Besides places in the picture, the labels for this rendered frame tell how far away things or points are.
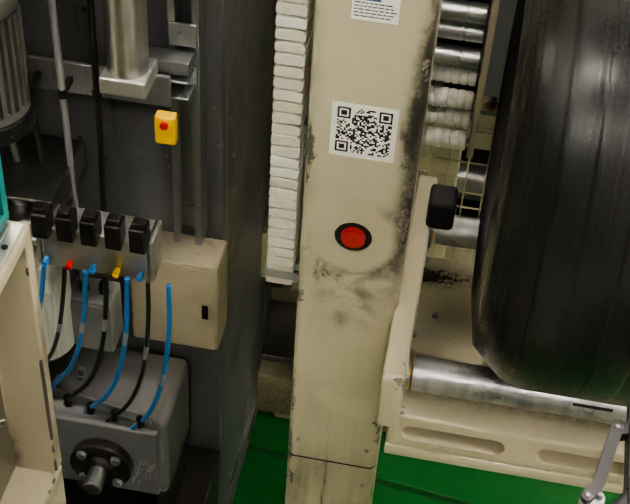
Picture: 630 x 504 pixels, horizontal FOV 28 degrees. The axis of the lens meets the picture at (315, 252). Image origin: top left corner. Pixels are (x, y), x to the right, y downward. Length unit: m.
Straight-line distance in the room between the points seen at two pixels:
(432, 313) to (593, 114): 0.65
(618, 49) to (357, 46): 0.28
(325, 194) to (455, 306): 0.40
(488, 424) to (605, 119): 0.51
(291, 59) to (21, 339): 0.42
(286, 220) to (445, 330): 0.35
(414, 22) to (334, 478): 0.79
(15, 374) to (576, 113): 0.64
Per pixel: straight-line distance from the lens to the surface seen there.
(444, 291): 1.83
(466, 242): 1.77
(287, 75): 1.40
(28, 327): 1.31
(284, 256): 1.57
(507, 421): 1.60
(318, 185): 1.47
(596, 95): 1.23
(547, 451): 1.65
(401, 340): 1.56
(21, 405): 1.41
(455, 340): 1.77
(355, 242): 1.52
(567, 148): 1.22
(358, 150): 1.43
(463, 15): 1.78
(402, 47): 1.35
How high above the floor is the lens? 2.08
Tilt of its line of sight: 43 degrees down
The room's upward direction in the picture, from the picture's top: 4 degrees clockwise
